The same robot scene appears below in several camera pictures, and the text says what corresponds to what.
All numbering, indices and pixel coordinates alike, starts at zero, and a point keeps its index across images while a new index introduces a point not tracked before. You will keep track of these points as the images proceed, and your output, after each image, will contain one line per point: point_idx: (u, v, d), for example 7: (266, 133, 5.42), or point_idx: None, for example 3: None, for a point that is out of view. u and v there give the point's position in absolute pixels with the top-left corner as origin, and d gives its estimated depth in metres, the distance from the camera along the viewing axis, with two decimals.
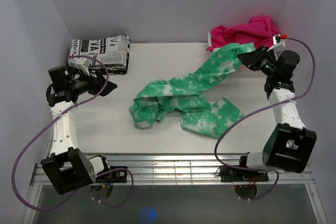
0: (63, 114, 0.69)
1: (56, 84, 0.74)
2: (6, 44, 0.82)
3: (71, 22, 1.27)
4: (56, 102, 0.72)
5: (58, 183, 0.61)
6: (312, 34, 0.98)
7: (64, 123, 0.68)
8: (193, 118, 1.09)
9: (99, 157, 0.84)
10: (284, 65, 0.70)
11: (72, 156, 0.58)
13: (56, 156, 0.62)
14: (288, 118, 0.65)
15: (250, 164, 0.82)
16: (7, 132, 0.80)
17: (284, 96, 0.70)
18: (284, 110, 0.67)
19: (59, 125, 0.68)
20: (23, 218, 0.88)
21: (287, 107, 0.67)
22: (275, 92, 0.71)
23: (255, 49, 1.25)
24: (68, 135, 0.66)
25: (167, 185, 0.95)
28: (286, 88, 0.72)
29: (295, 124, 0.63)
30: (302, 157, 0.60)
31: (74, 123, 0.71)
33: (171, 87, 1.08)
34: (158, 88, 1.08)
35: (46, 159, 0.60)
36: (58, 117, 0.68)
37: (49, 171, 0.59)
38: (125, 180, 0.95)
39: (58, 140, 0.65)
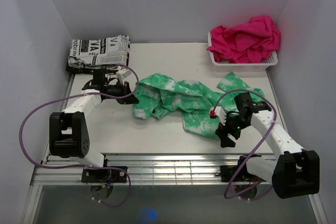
0: (86, 94, 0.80)
1: (96, 81, 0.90)
2: (6, 44, 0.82)
3: (71, 21, 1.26)
4: (88, 88, 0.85)
5: (52, 137, 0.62)
6: (312, 34, 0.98)
7: (84, 98, 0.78)
8: (195, 119, 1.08)
9: (101, 155, 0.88)
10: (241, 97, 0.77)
11: (75, 117, 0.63)
13: (63, 114, 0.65)
14: (284, 145, 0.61)
15: (251, 170, 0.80)
16: (6, 132, 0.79)
17: (268, 122, 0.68)
18: (276, 136, 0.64)
19: (80, 98, 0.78)
20: (23, 217, 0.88)
21: (277, 133, 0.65)
22: (257, 116, 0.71)
23: (255, 48, 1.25)
24: (82, 105, 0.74)
25: (167, 185, 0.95)
28: (262, 107, 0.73)
29: (293, 149, 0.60)
30: (311, 179, 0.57)
31: (90, 105, 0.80)
33: (174, 83, 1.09)
34: (161, 81, 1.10)
35: (55, 113, 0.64)
36: (82, 94, 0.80)
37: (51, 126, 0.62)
38: (125, 180, 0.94)
39: (72, 105, 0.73)
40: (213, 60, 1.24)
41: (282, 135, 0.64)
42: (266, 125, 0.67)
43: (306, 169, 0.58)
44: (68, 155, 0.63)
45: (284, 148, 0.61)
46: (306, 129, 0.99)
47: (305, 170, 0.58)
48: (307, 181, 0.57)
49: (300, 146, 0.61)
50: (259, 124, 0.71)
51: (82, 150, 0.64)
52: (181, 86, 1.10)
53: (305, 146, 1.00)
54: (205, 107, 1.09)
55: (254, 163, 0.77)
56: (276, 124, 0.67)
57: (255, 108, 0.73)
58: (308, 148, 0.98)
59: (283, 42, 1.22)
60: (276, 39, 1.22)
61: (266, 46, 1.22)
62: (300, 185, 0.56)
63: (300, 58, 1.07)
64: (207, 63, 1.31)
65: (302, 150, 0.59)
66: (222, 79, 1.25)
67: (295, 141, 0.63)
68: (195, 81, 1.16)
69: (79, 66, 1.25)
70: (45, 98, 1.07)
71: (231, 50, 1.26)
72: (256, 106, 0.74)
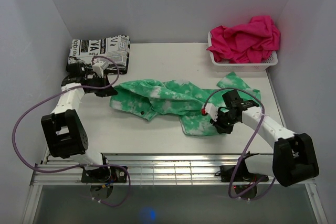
0: (70, 89, 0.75)
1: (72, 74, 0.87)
2: (6, 44, 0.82)
3: (71, 21, 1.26)
4: (67, 83, 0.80)
5: (51, 141, 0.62)
6: (312, 34, 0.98)
7: (69, 94, 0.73)
8: (193, 121, 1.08)
9: (99, 153, 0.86)
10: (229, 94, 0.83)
11: (68, 115, 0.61)
13: (54, 115, 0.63)
14: (276, 132, 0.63)
15: (253, 169, 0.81)
16: (5, 132, 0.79)
17: (258, 116, 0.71)
18: (269, 127, 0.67)
19: (64, 96, 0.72)
20: (23, 217, 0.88)
21: (268, 124, 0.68)
22: (245, 113, 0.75)
23: (255, 48, 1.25)
24: (70, 102, 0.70)
25: (167, 185, 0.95)
28: (250, 105, 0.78)
29: (285, 134, 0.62)
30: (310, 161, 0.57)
31: (77, 99, 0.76)
33: (160, 89, 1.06)
34: (146, 88, 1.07)
35: (45, 116, 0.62)
36: (65, 91, 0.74)
37: (46, 129, 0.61)
38: (125, 180, 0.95)
39: (60, 104, 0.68)
40: (213, 60, 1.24)
41: (273, 125, 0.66)
42: (256, 118, 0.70)
43: (302, 152, 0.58)
44: (72, 152, 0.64)
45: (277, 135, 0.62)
46: (306, 129, 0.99)
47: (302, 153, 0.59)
48: (306, 164, 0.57)
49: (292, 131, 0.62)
50: (249, 119, 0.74)
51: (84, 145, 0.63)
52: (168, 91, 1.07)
53: None
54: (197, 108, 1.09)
55: (255, 160, 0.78)
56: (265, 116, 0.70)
57: (245, 106, 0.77)
58: None
59: (283, 42, 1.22)
60: (276, 39, 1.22)
61: (266, 46, 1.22)
62: (300, 169, 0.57)
63: (299, 58, 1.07)
64: (207, 63, 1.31)
65: (294, 134, 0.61)
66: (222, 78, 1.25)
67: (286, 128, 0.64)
68: (184, 81, 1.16)
69: None
70: (45, 98, 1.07)
71: (231, 50, 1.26)
72: (244, 105, 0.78)
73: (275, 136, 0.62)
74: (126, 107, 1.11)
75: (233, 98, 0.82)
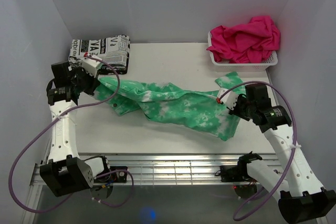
0: (63, 116, 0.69)
1: (58, 79, 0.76)
2: (6, 44, 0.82)
3: (71, 21, 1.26)
4: (55, 100, 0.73)
5: (54, 187, 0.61)
6: (312, 34, 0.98)
7: (63, 126, 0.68)
8: (212, 122, 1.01)
9: (99, 158, 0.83)
10: (256, 91, 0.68)
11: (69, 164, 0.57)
13: (55, 163, 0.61)
14: (304, 182, 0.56)
15: (253, 176, 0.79)
16: (5, 132, 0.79)
17: (288, 149, 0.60)
18: (296, 169, 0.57)
19: (58, 128, 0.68)
20: (23, 217, 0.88)
21: (297, 163, 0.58)
22: (274, 133, 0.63)
23: (255, 48, 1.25)
24: (66, 141, 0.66)
25: (167, 185, 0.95)
28: (280, 120, 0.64)
29: (312, 187, 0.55)
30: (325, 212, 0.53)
31: (73, 126, 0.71)
33: (151, 93, 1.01)
34: (137, 94, 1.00)
35: (44, 165, 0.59)
36: (57, 119, 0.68)
37: (47, 179, 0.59)
38: (125, 180, 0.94)
39: (56, 146, 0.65)
40: (213, 60, 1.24)
41: (303, 169, 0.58)
42: (286, 151, 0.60)
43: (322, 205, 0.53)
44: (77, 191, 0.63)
45: (304, 187, 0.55)
46: (306, 129, 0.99)
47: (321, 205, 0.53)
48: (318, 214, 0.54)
49: (319, 183, 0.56)
50: (272, 139, 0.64)
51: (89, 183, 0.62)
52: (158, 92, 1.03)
53: (305, 146, 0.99)
54: (196, 101, 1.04)
55: (258, 171, 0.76)
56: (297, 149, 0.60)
57: (274, 120, 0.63)
58: (308, 148, 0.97)
59: (283, 42, 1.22)
60: (276, 39, 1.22)
61: (266, 46, 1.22)
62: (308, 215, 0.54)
63: (300, 58, 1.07)
64: (207, 63, 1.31)
65: (322, 190, 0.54)
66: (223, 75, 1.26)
67: (314, 176, 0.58)
68: (165, 84, 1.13)
69: None
70: (45, 98, 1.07)
71: (231, 50, 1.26)
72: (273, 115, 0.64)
73: (301, 187, 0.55)
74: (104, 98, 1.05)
75: (261, 97, 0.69)
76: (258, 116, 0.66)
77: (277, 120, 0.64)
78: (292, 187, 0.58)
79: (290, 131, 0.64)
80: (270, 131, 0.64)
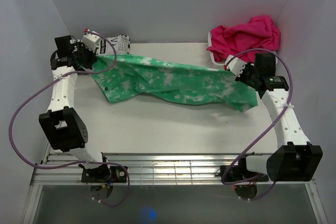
0: (63, 77, 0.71)
1: (60, 50, 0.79)
2: (6, 44, 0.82)
3: (71, 21, 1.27)
4: (58, 66, 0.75)
5: (51, 138, 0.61)
6: (312, 34, 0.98)
7: (63, 84, 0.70)
8: (219, 86, 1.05)
9: (99, 153, 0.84)
10: (263, 57, 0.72)
11: (67, 114, 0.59)
13: (53, 113, 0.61)
14: (290, 135, 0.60)
15: (251, 169, 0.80)
16: (6, 132, 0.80)
17: (281, 106, 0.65)
18: (285, 123, 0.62)
19: (57, 86, 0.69)
20: (23, 217, 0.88)
21: (287, 119, 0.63)
22: (270, 94, 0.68)
23: (255, 48, 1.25)
24: (65, 96, 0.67)
25: (167, 185, 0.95)
28: (277, 85, 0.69)
29: (298, 140, 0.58)
30: (307, 172, 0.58)
31: (72, 88, 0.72)
33: (151, 59, 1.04)
34: (136, 58, 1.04)
35: (43, 114, 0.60)
36: (58, 79, 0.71)
37: (46, 128, 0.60)
38: (125, 180, 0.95)
39: (55, 99, 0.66)
40: (213, 60, 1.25)
41: (291, 123, 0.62)
42: (279, 108, 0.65)
43: (305, 160, 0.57)
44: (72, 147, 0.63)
45: (289, 138, 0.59)
46: (306, 129, 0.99)
47: (303, 161, 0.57)
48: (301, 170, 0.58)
49: (305, 139, 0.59)
50: (269, 101, 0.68)
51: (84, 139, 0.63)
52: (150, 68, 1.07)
53: None
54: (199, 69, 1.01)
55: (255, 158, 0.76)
56: (290, 107, 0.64)
57: (272, 85, 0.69)
58: None
59: (283, 42, 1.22)
60: (276, 39, 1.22)
61: (267, 46, 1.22)
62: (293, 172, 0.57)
63: (300, 57, 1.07)
64: (207, 63, 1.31)
65: (307, 144, 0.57)
66: None
67: (302, 132, 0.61)
68: None
69: None
70: (45, 98, 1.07)
71: (231, 50, 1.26)
72: (273, 82, 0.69)
73: (286, 138, 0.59)
74: (96, 77, 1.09)
75: (266, 64, 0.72)
76: (259, 82, 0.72)
77: (275, 85, 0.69)
78: (280, 141, 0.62)
79: (286, 94, 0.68)
80: (266, 94, 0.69)
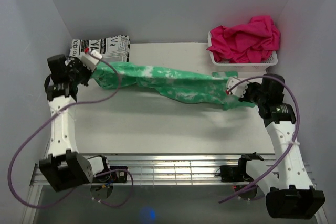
0: (62, 111, 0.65)
1: (54, 74, 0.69)
2: (6, 44, 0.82)
3: (71, 21, 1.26)
4: (54, 96, 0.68)
5: (54, 182, 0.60)
6: (312, 34, 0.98)
7: (63, 120, 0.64)
8: (220, 95, 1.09)
9: (99, 157, 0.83)
10: (271, 83, 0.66)
11: (69, 160, 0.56)
13: (54, 157, 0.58)
14: (294, 176, 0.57)
15: (250, 173, 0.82)
16: (6, 132, 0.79)
17: (285, 144, 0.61)
18: (289, 163, 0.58)
19: (56, 124, 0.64)
20: (23, 217, 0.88)
21: (292, 158, 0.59)
22: (275, 127, 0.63)
23: (255, 48, 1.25)
24: (66, 135, 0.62)
25: (167, 185, 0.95)
28: (284, 118, 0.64)
29: (302, 183, 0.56)
30: (307, 213, 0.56)
31: (72, 121, 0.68)
33: (153, 68, 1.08)
34: (138, 69, 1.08)
35: (43, 160, 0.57)
36: (55, 114, 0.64)
37: (45, 173, 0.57)
38: (125, 180, 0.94)
39: (56, 140, 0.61)
40: (213, 60, 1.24)
41: (295, 163, 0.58)
42: (283, 145, 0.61)
43: (306, 202, 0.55)
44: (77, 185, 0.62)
45: (292, 180, 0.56)
46: (306, 129, 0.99)
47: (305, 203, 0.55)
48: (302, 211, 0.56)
49: (309, 181, 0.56)
50: (273, 132, 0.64)
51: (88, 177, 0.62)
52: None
53: (305, 146, 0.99)
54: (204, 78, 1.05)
55: (255, 169, 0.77)
56: (294, 146, 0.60)
57: (278, 115, 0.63)
58: (308, 148, 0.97)
59: (283, 42, 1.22)
60: (276, 39, 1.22)
61: (266, 46, 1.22)
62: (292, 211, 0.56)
63: (300, 57, 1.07)
64: (207, 63, 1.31)
65: (310, 188, 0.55)
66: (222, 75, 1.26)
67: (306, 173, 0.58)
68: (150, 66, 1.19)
69: None
70: (45, 98, 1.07)
71: (231, 50, 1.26)
72: (280, 112, 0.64)
73: (290, 180, 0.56)
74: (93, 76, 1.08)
75: (274, 88, 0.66)
76: (264, 110, 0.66)
77: (282, 116, 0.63)
78: (281, 180, 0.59)
79: (292, 126, 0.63)
80: (271, 125, 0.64)
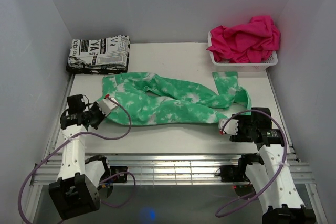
0: (73, 138, 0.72)
1: (71, 108, 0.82)
2: (6, 44, 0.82)
3: (71, 21, 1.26)
4: (67, 124, 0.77)
5: (62, 208, 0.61)
6: (313, 34, 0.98)
7: (73, 147, 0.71)
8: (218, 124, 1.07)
9: (100, 160, 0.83)
10: (256, 113, 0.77)
11: (77, 181, 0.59)
13: (63, 180, 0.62)
14: (286, 195, 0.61)
15: (250, 177, 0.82)
16: (6, 132, 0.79)
17: (276, 164, 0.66)
18: (280, 183, 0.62)
19: (68, 149, 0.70)
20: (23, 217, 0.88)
21: (283, 178, 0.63)
22: (266, 150, 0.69)
23: (255, 48, 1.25)
24: (76, 160, 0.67)
25: (167, 185, 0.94)
28: (274, 140, 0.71)
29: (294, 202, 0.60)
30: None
31: (82, 148, 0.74)
33: (157, 117, 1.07)
34: (142, 116, 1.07)
35: (53, 183, 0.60)
36: (68, 140, 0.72)
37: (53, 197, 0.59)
38: (125, 180, 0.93)
39: (66, 164, 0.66)
40: (213, 60, 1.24)
41: (287, 183, 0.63)
42: (275, 166, 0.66)
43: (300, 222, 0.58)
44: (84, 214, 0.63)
45: (285, 200, 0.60)
46: (306, 130, 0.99)
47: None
48: None
49: (300, 201, 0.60)
50: (265, 156, 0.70)
51: (96, 205, 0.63)
52: (155, 107, 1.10)
53: (305, 146, 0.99)
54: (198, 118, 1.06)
55: (254, 176, 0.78)
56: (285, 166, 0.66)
57: (269, 139, 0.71)
58: (308, 148, 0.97)
59: (283, 42, 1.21)
60: (276, 39, 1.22)
61: (266, 46, 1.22)
62: None
63: (300, 57, 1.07)
64: (207, 63, 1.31)
65: (301, 207, 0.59)
66: (222, 75, 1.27)
67: (297, 193, 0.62)
68: (150, 75, 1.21)
69: (78, 66, 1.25)
70: (45, 98, 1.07)
71: (231, 50, 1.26)
72: (270, 135, 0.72)
73: (282, 199, 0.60)
74: None
75: (262, 119, 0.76)
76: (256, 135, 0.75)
77: (272, 139, 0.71)
78: (274, 200, 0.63)
79: (281, 149, 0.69)
80: (263, 148, 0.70)
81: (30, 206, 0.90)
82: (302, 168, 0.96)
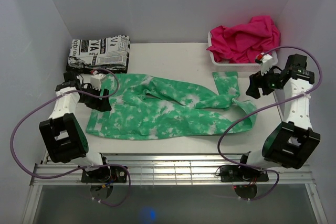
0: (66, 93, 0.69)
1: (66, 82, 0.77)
2: (6, 44, 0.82)
3: (71, 21, 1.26)
4: (62, 88, 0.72)
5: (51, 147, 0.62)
6: (312, 34, 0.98)
7: (65, 98, 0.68)
8: (221, 121, 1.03)
9: (98, 153, 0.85)
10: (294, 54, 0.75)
11: (66, 119, 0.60)
13: (52, 120, 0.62)
14: (293, 116, 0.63)
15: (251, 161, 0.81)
16: (7, 132, 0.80)
17: (297, 92, 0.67)
18: (294, 106, 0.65)
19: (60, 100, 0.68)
20: (23, 217, 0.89)
21: (297, 103, 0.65)
22: (292, 81, 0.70)
23: (255, 48, 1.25)
24: (66, 107, 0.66)
25: (167, 185, 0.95)
28: (303, 77, 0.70)
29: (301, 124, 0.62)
30: (300, 158, 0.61)
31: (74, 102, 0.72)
33: (157, 130, 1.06)
34: (143, 129, 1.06)
35: (43, 120, 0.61)
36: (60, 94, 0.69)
37: (44, 134, 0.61)
38: (125, 180, 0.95)
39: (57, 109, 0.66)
40: (213, 60, 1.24)
41: (301, 109, 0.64)
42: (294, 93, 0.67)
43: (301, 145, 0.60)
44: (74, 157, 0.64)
45: (292, 118, 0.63)
46: None
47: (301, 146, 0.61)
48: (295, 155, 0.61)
49: (308, 125, 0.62)
50: (289, 88, 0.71)
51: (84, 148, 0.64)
52: (155, 119, 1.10)
53: None
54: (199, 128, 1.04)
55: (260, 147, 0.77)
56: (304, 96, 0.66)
57: (297, 75, 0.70)
58: None
59: (283, 42, 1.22)
60: (276, 39, 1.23)
61: (266, 46, 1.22)
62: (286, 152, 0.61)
63: None
64: (207, 63, 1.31)
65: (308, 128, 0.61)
66: (222, 74, 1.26)
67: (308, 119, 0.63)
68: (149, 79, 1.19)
69: (78, 66, 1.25)
70: (45, 98, 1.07)
71: (231, 50, 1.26)
72: (301, 73, 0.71)
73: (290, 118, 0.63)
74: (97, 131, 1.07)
75: (297, 64, 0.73)
76: (286, 71, 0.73)
77: (301, 77, 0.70)
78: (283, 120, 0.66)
79: (309, 86, 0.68)
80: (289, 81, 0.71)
81: (30, 206, 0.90)
82: (301, 168, 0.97)
